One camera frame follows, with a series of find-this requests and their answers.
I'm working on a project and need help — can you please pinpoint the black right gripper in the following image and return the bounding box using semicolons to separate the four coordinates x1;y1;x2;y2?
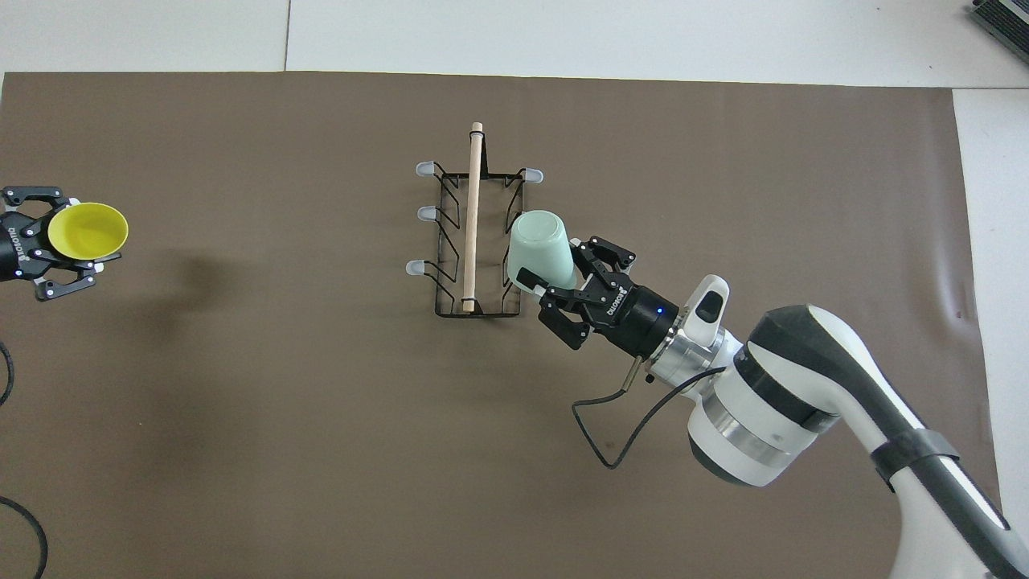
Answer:
516;236;680;359

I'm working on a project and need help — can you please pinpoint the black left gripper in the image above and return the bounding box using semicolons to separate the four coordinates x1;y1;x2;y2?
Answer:
0;187;123;302

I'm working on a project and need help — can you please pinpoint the brown table mat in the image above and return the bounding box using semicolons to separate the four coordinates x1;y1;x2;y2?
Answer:
0;71;1002;579

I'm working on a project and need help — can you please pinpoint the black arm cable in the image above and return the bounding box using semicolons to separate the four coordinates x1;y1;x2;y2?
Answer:
572;358;724;470
0;342;49;579

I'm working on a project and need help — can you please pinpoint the yellow cup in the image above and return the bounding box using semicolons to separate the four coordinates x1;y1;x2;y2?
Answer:
47;203;129;261

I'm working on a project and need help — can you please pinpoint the black wire cup rack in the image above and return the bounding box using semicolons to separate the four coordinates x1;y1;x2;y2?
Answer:
406;122;545;319

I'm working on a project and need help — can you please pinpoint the grey ribbed device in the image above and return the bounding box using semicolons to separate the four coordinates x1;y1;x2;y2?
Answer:
969;0;1029;65

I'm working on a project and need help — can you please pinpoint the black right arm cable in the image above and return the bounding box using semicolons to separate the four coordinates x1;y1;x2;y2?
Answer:
572;358;724;470

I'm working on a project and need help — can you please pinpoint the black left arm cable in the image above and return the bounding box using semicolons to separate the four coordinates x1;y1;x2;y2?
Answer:
0;342;49;579

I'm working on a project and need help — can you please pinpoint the light green cup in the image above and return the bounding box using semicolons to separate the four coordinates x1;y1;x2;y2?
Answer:
506;210;578;292

